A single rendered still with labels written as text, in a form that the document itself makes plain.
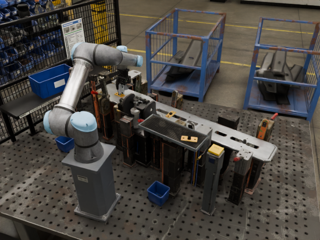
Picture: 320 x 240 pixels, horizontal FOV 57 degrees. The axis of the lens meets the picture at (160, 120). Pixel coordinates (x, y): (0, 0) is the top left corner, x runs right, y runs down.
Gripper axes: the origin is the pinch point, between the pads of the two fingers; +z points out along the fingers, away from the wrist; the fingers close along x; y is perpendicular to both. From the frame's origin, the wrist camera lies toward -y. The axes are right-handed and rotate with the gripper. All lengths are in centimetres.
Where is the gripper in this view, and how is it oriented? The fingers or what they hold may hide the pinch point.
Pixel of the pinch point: (120, 92)
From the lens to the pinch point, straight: 228.0
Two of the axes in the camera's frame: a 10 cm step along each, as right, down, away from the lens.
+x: 4.9, -4.0, 7.7
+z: -0.4, 8.7, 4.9
